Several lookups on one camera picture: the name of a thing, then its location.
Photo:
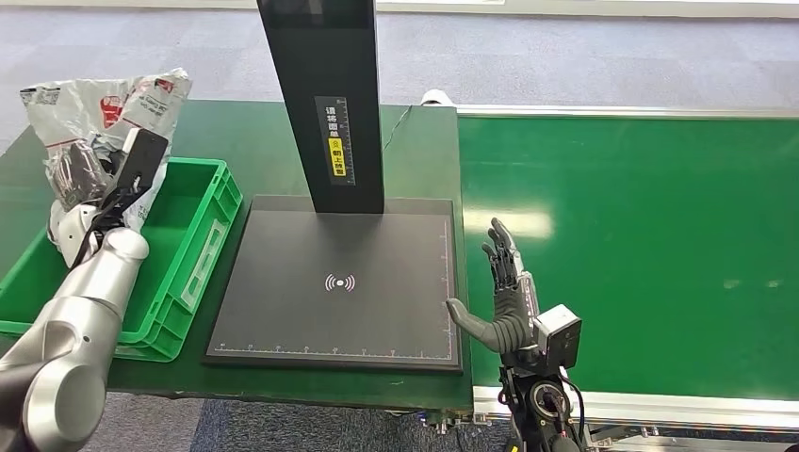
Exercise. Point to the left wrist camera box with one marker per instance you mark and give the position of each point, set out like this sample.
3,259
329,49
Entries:
143,156

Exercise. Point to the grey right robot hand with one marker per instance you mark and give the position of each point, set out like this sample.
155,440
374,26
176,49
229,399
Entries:
512,318

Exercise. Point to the yellow black label sticker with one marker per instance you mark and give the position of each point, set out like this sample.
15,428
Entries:
336,140

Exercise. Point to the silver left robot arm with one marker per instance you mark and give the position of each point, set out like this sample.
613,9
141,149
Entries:
75,337

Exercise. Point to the green plastic crate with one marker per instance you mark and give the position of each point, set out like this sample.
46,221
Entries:
187,249

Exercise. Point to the green conveyor belt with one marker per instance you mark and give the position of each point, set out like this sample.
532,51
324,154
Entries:
655,249

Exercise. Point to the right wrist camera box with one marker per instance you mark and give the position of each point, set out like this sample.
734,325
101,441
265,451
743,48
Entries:
559,337

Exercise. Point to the black inbound scanner machine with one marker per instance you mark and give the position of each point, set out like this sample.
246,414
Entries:
337,312

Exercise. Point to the white conveyor roller end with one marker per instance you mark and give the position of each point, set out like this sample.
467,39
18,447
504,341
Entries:
437,97

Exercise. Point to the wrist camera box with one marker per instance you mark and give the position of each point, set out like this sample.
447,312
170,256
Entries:
143,156
559,337

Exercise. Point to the white plastic mailer package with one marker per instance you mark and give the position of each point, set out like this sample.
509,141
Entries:
93,106

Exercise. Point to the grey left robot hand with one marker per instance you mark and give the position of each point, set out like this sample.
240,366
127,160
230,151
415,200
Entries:
78,174

